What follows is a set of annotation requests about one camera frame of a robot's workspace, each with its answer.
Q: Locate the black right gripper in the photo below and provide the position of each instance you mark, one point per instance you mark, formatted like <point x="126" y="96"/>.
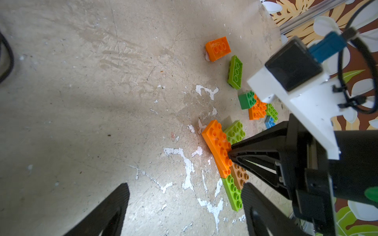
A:
<point x="301" y="171"/>

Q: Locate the lime brick upside down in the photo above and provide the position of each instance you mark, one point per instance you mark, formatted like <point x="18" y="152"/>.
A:
<point x="235" y="73"/>

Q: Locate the orange brick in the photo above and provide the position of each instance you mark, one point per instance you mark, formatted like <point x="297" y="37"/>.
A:
<point x="219" y="146"/>
<point x="258" y="111"/>
<point x="217" y="49"/>

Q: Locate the green square brick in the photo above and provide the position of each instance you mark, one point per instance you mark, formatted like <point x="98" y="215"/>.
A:
<point x="247" y="100"/>

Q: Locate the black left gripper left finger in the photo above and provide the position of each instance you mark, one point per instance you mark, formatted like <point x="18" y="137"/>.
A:
<point x="107" y="218"/>

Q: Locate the blue brick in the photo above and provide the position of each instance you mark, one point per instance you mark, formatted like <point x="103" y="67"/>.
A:
<point x="269" y="122"/>

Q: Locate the orange brick beside green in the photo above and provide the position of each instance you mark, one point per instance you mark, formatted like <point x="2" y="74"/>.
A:
<point x="258" y="111"/>

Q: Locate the lime brick front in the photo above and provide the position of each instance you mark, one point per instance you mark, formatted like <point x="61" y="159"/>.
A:
<point x="234" y="194"/>

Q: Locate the orange brick front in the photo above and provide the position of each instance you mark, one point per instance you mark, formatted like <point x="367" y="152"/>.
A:
<point x="219" y="146"/>

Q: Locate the orange brick far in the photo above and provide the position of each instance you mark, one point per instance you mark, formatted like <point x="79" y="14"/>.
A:
<point x="217" y="49"/>

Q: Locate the tan brick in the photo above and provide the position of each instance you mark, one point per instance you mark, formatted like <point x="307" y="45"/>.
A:
<point x="239" y="175"/>

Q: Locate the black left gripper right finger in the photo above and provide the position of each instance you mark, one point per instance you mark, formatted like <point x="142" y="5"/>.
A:
<point x="263" y="217"/>

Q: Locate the lime brick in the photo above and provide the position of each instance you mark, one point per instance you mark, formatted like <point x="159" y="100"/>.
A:
<point x="271" y="111"/>
<point x="234" y="194"/>
<point x="235" y="73"/>
<point x="235" y="133"/>

